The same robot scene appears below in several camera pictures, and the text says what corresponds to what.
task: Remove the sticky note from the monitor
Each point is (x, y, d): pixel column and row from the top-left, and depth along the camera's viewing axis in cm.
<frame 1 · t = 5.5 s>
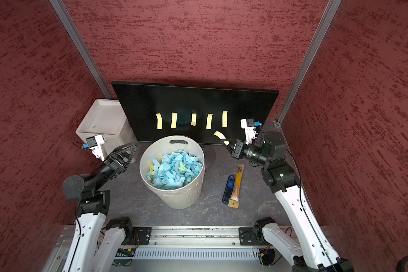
left hand: (138, 148, 58), fingers open
right hand: (217, 147, 62), fingers closed
white styrofoam box: (106, 117, 91), point 24 cm above the table
blue utility knife: (228, 190, 89), point 2 cm above the table
orange handled scraper: (234, 201, 85), on the table
blue paper scraps pile: (173, 170, 72), point 23 cm above the table

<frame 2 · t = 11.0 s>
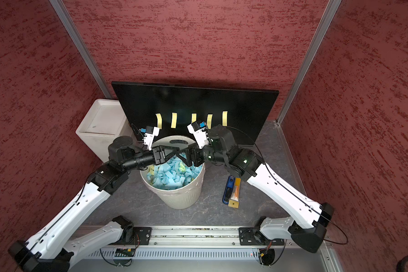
left hand: (175, 154, 64), fingers open
right hand: (183, 154, 62), fingers open
the named things where they were.

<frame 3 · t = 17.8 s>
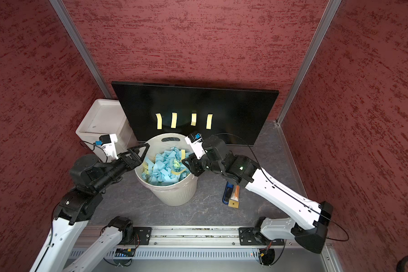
left hand: (143, 152, 63), fingers open
right hand: (187, 162, 65), fingers open
yellow sticky note: (177, 173, 72), point 23 cm above the table
yellow sticky note 2: (183, 154, 77), point 23 cm above the table
the other named things where they were.

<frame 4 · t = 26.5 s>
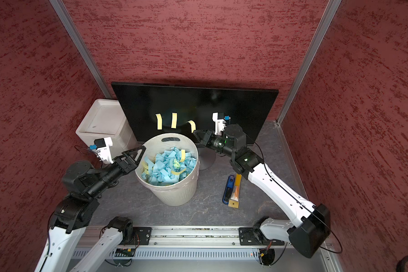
left hand: (141, 154, 61), fingers open
right hand: (189, 137, 66), fingers closed
the named things where they were.

